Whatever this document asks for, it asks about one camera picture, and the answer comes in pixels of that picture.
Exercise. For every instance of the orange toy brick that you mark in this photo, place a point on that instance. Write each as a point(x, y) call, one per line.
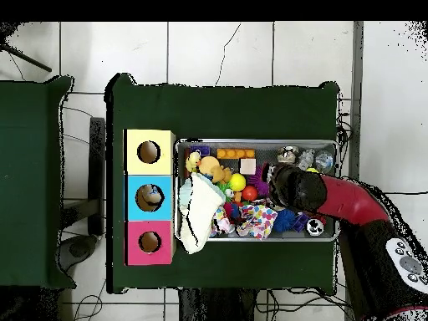
point(235, 154)

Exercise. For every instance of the mint green cloth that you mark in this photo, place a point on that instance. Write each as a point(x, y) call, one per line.
point(184, 195)

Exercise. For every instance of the open-top silver can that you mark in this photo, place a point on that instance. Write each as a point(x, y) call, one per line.
point(287, 155)

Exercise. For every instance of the green cloth side table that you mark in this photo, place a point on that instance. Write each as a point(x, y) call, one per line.
point(33, 194)

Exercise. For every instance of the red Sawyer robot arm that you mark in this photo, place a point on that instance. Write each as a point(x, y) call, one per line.
point(354, 207)

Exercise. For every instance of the purple googly-eyed monster toy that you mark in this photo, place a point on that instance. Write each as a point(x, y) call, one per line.
point(259, 182)

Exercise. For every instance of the shallow clear mesh bin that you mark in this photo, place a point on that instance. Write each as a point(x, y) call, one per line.
point(179, 150)

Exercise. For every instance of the orange foam duck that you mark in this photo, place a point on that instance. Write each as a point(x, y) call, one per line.
point(210, 166)

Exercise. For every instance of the cream knit cloth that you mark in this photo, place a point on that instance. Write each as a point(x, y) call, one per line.
point(200, 210)

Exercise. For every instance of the small yellow ball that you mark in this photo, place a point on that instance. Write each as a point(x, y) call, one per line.
point(237, 182)

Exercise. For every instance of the multicolour polka dot cloth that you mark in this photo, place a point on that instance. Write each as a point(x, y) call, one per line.
point(257, 221)

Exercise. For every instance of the wooden cube block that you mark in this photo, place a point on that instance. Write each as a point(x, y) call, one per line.
point(247, 166)

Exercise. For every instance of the upright dark soda can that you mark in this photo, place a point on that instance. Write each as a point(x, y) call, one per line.
point(314, 227)

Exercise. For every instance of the small yellow rubber duck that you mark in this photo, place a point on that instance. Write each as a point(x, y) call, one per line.
point(192, 161)

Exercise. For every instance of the wooden box with three holes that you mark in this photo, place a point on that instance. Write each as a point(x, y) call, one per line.
point(148, 182)

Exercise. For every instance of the small orange ball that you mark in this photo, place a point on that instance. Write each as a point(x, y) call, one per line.
point(249, 194)

